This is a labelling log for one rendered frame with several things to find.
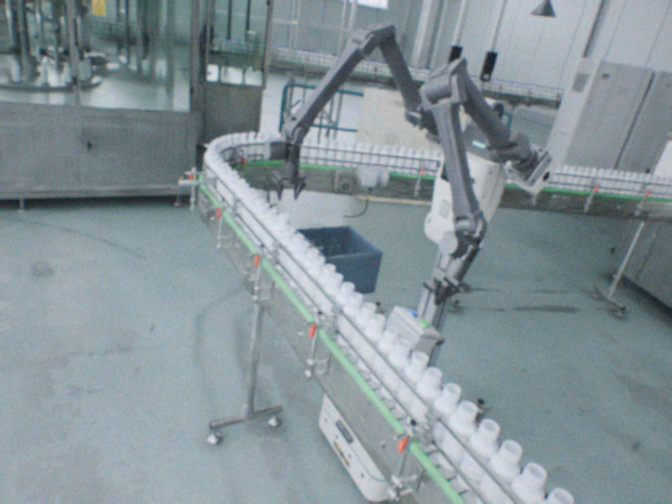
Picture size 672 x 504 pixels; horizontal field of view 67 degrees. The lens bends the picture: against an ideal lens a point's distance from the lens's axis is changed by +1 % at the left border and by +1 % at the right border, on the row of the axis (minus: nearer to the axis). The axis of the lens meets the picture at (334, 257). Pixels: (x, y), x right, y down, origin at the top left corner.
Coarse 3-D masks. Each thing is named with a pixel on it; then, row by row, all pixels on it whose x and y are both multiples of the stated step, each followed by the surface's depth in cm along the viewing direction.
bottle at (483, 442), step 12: (480, 432) 105; (492, 432) 103; (468, 444) 107; (480, 444) 104; (492, 444) 104; (468, 456) 107; (480, 456) 105; (468, 468) 107; (480, 468) 106; (480, 480) 107
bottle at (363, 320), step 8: (368, 304) 142; (368, 312) 139; (360, 320) 140; (368, 320) 140; (360, 328) 141; (352, 336) 144; (360, 336) 141; (352, 344) 144; (360, 344) 142; (352, 352) 145
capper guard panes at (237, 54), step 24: (216, 0) 588; (240, 0) 601; (264, 0) 614; (216, 24) 600; (240, 24) 613; (264, 24) 626; (216, 48) 612; (240, 48) 625; (264, 48) 639; (216, 72) 624; (240, 72) 638
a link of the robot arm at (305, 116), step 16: (352, 48) 165; (368, 48) 164; (336, 64) 167; (352, 64) 167; (336, 80) 167; (320, 96) 167; (304, 112) 166; (320, 112) 169; (288, 128) 168; (304, 128) 168
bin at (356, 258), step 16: (304, 240) 229; (320, 240) 247; (336, 240) 252; (352, 240) 250; (368, 240) 238; (320, 256) 216; (336, 256) 256; (352, 256) 220; (368, 256) 225; (336, 272) 220; (352, 272) 225; (368, 272) 230; (368, 288) 235
